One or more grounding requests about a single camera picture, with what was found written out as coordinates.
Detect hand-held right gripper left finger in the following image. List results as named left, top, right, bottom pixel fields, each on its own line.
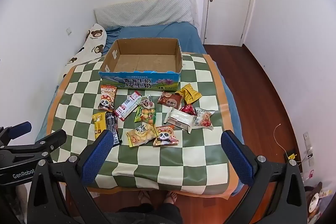
left=28, top=130, right=114, bottom=224

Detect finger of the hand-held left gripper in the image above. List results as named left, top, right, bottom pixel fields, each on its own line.
left=0, top=122, right=32, bottom=147
left=5, top=130, right=67, bottom=159

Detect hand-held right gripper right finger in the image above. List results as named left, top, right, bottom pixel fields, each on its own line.
left=221, top=131, right=307, bottom=224

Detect yellow bar snack packet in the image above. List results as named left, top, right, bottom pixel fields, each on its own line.
left=92, top=112, right=107, bottom=139

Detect black bar snack packet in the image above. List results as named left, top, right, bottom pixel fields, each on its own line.
left=104, top=111, right=123, bottom=146

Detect yellow puff snack packet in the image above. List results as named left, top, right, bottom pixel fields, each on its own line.
left=126, top=123, right=158, bottom=148

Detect clear bread packet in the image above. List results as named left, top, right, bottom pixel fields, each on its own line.
left=193, top=107, right=216, bottom=130

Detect red and white stick packet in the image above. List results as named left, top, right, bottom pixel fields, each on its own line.
left=115, top=91, right=142, bottom=122

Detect panda print snack packet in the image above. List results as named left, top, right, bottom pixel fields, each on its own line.
left=98, top=85, right=117, bottom=112
left=153, top=125, right=180, bottom=147

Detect green ball snack packet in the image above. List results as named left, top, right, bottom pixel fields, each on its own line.
left=134, top=106, right=157, bottom=125

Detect white snack packet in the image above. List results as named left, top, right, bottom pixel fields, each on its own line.
left=163, top=108, right=197, bottom=133

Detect small red snack packet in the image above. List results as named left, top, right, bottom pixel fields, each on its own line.
left=179, top=105, right=197, bottom=116

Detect small clear snack packet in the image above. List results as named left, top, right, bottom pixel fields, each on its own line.
left=138, top=95, right=153, bottom=110

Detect golden yellow snack packet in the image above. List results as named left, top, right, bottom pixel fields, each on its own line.
left=175, top=84, right=202, bottom=105

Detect brown snack packet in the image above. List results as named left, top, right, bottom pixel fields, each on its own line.
left=157, top=91, right=183, bottom=108

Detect cardboard box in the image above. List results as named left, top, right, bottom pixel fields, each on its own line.
left=99, top=38, right=182, bottom=90

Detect person's left forearm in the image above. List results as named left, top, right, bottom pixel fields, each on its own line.
left=16, top=185, right=28, bottom=215

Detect green checkered mat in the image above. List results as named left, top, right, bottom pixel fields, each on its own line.
left=47, top=52, right=240, bottom=199

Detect white power strip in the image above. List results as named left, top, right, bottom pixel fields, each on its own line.
left=303, top=132, right=315, bottom=167

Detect person's right foot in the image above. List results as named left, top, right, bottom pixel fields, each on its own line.
left=165, top=191, right=179, bottom=205

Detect person's dark shorts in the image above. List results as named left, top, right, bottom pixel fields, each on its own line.
left=117, top=203, right=183, bottom=224

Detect bear print pillow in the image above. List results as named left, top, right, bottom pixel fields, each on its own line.
left=56, top=23, right=108, bottom=88

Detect blue ruffled pillow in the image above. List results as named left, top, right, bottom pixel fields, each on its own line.
left=104, top=27, right=123, bottom=54

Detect bed with blue sheet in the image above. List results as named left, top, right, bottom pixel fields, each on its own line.
left=35, top=22, right=244, bottom=198

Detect grey textured pillow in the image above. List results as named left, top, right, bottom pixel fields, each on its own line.
left=94, top=0, right=197, bottom=28

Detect thin loose wire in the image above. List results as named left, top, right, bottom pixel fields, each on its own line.
left=273, top=123, right=296, bottom=153

